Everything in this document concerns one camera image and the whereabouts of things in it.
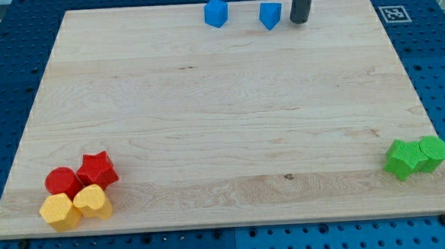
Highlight red cylinder block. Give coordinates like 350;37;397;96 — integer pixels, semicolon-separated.
45;167;84;200

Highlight red star block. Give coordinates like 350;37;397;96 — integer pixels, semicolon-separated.
76;152;119;190

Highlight yellow heart block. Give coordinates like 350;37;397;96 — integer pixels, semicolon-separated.
73;184;113;219

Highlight white fiducial marker tag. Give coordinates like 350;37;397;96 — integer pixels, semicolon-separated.
378;5;411;24

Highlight yellow hexagon block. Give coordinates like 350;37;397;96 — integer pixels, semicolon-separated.
40;193;82;233

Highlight light wooden board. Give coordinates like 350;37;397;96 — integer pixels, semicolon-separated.
0;0;445;240

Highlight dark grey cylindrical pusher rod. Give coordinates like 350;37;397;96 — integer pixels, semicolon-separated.
290;0;312;24

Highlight blue triangle block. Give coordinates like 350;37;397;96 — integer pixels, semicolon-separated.
259;2;282;30

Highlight green star block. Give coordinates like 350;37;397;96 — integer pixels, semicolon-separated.
383;139;429;180

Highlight green cylinder block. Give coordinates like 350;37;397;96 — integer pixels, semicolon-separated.
419;136;445;173

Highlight blue cube block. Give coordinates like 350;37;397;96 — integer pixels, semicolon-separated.
203;0;229;28

